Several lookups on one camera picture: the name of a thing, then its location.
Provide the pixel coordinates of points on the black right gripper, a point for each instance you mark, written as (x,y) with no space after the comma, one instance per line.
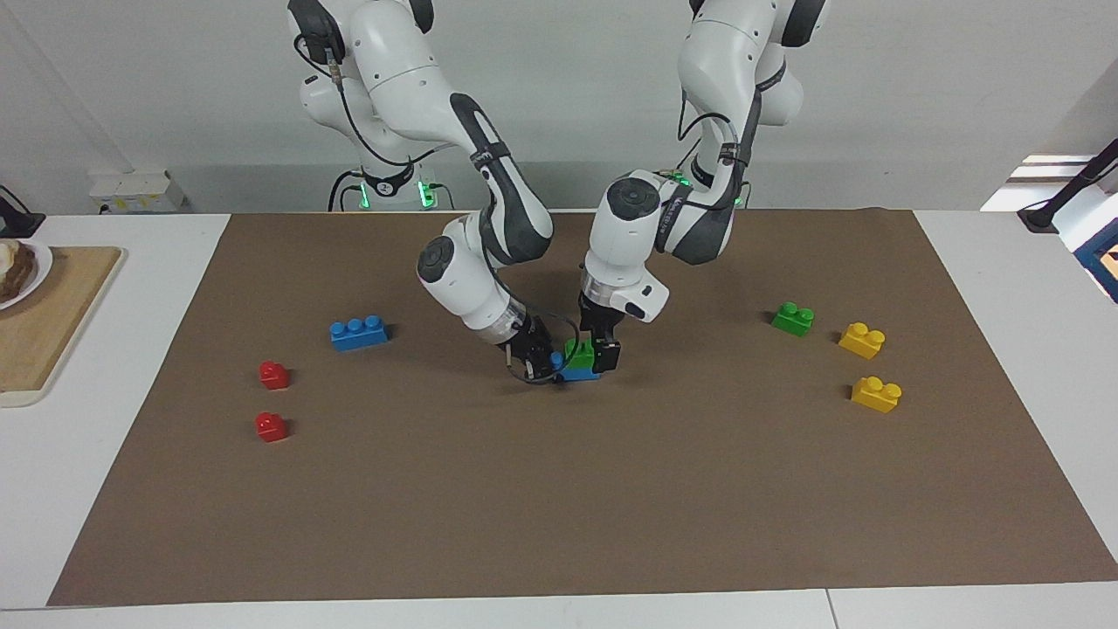
(529,348)

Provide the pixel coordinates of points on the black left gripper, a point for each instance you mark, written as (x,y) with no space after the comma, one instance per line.
(601,325)

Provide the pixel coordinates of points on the blue three-stud toy block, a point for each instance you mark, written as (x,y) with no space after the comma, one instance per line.
(576,376)
(359,335)

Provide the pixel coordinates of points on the green two-stud toy block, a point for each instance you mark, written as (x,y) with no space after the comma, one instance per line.
(792,321)
(578,356)

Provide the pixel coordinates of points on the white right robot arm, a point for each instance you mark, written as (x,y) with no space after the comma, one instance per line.
(410,96)

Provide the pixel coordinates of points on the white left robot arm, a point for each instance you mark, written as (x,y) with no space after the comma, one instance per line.
(716,131)

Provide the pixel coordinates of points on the yellow two-stud toy block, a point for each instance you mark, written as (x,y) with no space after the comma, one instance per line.
(876,396)
(862,342)

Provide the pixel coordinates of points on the red one-stud toy block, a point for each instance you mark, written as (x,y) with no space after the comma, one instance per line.
(271,428)
(274,376)

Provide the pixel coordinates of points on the brown table mat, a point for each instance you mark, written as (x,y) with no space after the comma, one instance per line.
(559,507)

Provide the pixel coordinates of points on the white power strip box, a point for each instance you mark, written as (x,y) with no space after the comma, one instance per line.
(140,192)

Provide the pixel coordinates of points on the black stand with base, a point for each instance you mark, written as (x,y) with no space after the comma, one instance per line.
(1074,188)

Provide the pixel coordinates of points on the wooden cutting board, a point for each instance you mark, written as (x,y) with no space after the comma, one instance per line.
(52,332)

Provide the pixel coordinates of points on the blue framed panel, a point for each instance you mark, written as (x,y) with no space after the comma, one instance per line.
(1102,262)

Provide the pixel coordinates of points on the white plate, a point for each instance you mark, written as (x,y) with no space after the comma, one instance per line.
(42,266)

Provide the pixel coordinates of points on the brown bread slice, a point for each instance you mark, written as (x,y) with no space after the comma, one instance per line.
(16,271)

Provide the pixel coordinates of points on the black stand base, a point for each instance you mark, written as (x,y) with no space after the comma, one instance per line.
(17,223)

